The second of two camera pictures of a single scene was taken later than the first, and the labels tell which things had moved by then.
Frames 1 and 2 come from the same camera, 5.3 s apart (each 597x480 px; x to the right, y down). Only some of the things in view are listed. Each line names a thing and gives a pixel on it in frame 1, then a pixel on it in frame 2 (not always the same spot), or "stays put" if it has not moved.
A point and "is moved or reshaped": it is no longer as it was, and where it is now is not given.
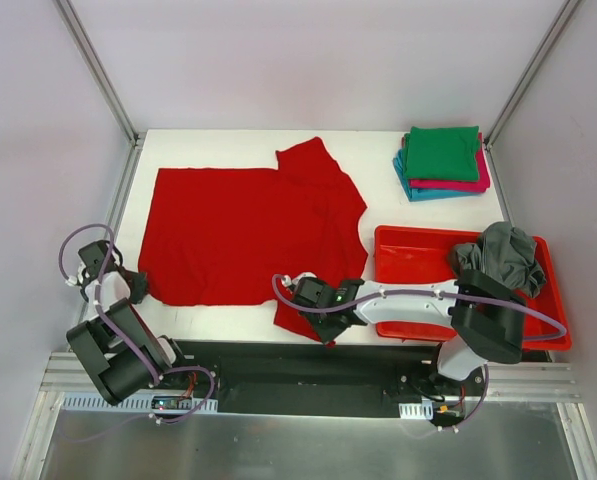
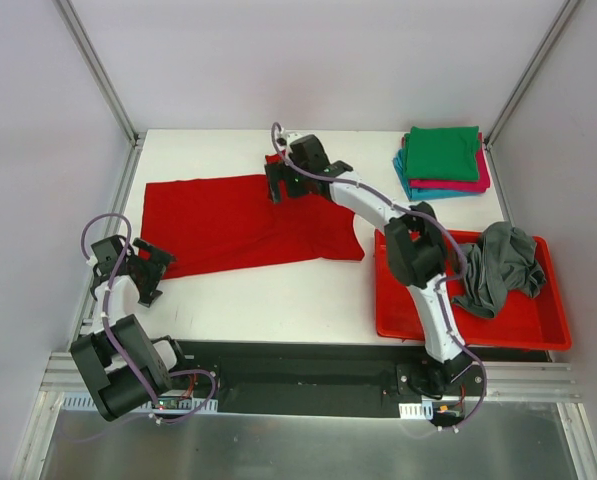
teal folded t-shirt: x=417 y=194 stays put
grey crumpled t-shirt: x=503 y=252 stays put
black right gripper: x=325 y=325 to x=278 y=178
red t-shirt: x=222 y=236 is moved or reshaped
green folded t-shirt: x=442 y=153 stays put
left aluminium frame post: x=99 y=71 stays put
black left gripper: x=135 y=284 to x=151 y=270
